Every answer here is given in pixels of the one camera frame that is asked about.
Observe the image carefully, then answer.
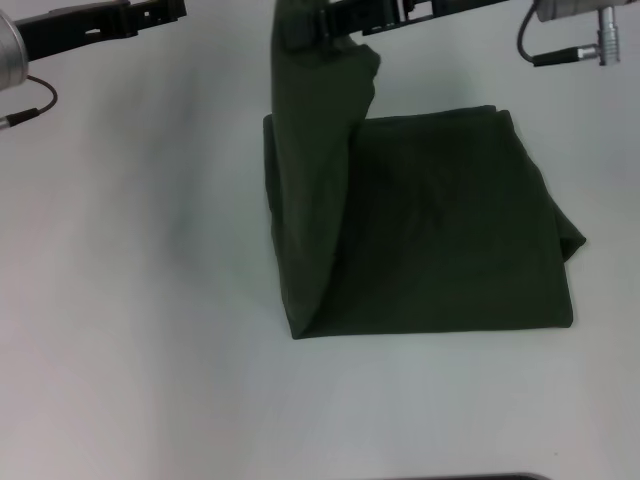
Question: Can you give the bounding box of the dark green FREE! t-shirt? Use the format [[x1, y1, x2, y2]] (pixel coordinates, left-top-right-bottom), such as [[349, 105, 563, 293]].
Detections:
[[262, 0, 588, 342]]

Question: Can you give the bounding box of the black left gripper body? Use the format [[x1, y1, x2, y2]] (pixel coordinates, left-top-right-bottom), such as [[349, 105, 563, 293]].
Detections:
[[13, 0, 142, 63]]

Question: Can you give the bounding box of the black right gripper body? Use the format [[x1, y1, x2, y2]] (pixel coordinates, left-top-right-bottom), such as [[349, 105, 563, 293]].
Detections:
[[397, 0, 522, 27]]

